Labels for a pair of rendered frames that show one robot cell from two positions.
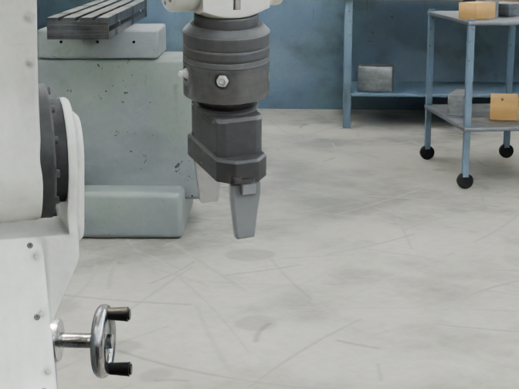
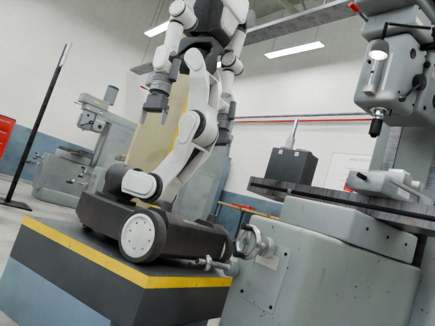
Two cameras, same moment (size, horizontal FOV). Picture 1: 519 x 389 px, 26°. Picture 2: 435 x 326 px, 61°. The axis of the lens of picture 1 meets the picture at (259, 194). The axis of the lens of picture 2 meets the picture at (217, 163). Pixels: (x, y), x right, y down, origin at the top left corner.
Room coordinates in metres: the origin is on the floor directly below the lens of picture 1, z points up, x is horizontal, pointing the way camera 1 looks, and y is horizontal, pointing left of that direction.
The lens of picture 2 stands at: (2.55, -0.69, 0.67)
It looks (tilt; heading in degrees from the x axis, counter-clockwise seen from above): 7 degrees up; 141
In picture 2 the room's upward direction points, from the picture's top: 18 degrees clockwise
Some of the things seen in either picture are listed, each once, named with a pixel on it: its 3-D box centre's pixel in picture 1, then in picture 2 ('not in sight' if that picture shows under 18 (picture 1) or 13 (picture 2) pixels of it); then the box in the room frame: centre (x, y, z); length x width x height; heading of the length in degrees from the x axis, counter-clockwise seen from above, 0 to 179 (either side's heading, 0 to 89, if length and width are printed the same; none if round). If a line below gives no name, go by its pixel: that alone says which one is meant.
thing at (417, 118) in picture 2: not in sight; (409, 95); (1.74, 0.98, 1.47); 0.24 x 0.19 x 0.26; 176
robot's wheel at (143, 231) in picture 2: not in sight; (142, 235); (1.33, 0.07, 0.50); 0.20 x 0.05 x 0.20; 17
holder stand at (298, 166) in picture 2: not in sight; (290, 167); (1.29, 0.83, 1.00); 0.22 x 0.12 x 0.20; 6
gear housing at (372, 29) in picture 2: not in sight; (404, 39); (1.73, 0.82, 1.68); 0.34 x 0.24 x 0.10; 86
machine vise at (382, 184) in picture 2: not in sight; (390, 188); (1.87, 0.74, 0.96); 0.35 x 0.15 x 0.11; 84
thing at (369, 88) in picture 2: not in sight; (375, 70); (1.71, 0.67, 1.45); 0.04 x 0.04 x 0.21; 86
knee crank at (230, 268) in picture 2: not in sight; (214, 264); (1.55, 0.26, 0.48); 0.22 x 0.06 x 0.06; 86
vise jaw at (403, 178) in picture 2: not in sight; (389, 178); (1.87, 0.71, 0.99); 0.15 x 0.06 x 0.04; 174
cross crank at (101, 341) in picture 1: (81, 340); (255, 244); (1.69, 0.28, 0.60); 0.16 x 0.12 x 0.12; 86
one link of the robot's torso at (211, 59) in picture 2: not in sight; (191, 57); (0.97, 0.23, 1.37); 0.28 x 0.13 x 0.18; 17
